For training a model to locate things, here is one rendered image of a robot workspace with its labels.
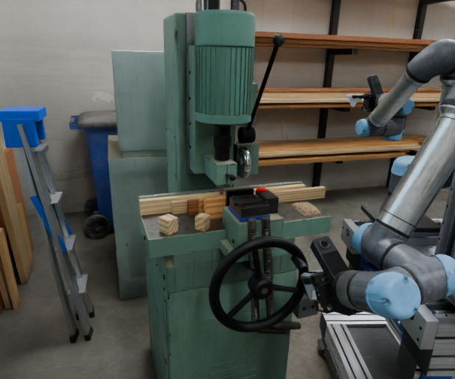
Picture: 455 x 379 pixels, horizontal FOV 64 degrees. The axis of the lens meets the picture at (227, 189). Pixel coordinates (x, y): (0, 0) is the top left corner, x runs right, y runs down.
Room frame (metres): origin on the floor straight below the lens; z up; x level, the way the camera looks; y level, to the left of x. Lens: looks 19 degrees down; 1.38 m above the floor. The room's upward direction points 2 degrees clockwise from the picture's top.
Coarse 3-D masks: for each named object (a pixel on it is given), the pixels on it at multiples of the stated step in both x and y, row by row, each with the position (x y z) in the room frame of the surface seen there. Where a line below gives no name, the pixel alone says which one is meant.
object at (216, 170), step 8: (208, 160) 1.18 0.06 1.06; (216, 160) 1.15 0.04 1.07; (224, 160) 1.16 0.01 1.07; (232, 160) 1.16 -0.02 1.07; (208, 168) 1.18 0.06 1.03; (216, 168) 1.11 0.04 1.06; (224, 168) 1.11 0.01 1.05; (232, 168) 1.12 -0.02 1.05; (208, 176) 1.18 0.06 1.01; (216, 176) 1.11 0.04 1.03; (224, 176) 1.11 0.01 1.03; (216, 184) 1.11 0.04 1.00; (224, 184) 1.11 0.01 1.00
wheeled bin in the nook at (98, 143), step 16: (96, 112) 2.91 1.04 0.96; (112, 112) 2.92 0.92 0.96; (80, 128) 2.65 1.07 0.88; (96, 128) 2.61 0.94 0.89; (112, 128) 2.65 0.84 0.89; (96, 144) 2.64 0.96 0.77; (96, 160) 2.64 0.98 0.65; (96, 176) 2.65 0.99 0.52; (96, 192) 2.65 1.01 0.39; (96, 208) 2.94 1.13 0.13; (96, 224) 2.62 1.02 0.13; (112, 224) 2.71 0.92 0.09
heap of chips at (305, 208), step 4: (296, 204) 1.19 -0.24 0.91; (300, 204) 1.18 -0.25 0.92; (304, 204) 1.17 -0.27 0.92; (308, 204) 1.17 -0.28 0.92; (296, 208) 1.17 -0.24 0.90; (300, 208) 1.15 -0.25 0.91; (304, 208) 1.14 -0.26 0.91; (308, 208) 1.14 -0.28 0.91; (312, 208) 1.15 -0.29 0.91; (316, 208) 1.15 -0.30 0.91; (300, 212) 1.14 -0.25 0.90; (304, 212) 1.13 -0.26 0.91; (308, 212) 1.13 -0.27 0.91; (312, 212) 1.13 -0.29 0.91; (316, 212) 1.13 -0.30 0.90; (320, 212) 1.15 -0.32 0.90
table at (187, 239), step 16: (288, 208) 1.17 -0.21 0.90; (144, 224) 1.01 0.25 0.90; (192, 224) 1.02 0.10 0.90; (288, 224) 1.06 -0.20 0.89; (304, 224) 1.08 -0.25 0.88; (320, 224) 1.11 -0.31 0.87; (144, 240) 1.00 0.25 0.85; (160, 240) 0.93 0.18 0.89; (176, 240) 0.94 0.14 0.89; (192, 240) 0.96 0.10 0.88; (208, 240) 0.97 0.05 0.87; (224, 240) 0.98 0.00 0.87; (160, 256) 0.93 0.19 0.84; (272, 256) 0.94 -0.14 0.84
